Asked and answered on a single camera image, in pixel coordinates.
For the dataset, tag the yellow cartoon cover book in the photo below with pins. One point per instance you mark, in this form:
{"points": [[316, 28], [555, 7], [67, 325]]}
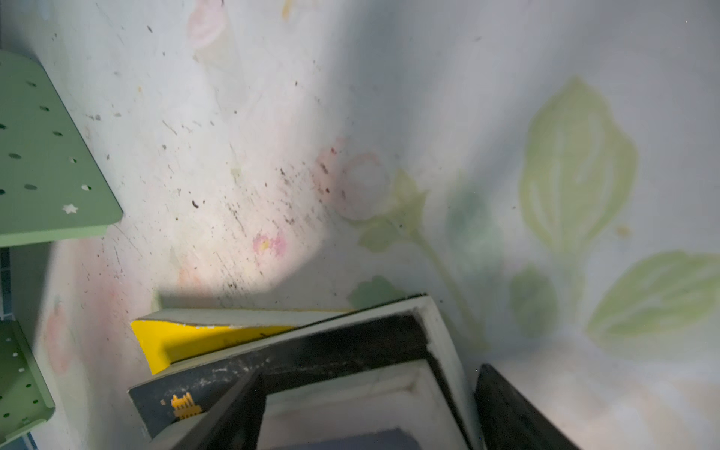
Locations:
{"points": [[169, 336]]}

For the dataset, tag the black slipcase box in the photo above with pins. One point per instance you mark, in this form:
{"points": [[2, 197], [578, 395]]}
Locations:
{"points": [[397, 332]]}

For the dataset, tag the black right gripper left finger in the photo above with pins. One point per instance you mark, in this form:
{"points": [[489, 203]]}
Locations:
{"points": [[234, 422]]}

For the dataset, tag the green metal bookshelf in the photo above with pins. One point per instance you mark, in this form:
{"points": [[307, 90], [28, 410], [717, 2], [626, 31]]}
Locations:
{"points": [[51, 190]]}

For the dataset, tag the dark blue book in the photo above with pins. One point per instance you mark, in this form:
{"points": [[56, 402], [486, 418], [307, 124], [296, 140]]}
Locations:
{"points": [[393, 439]]}

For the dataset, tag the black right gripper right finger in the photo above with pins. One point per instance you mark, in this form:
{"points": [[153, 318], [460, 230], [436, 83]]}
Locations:
{"points": [[509, 421]]}

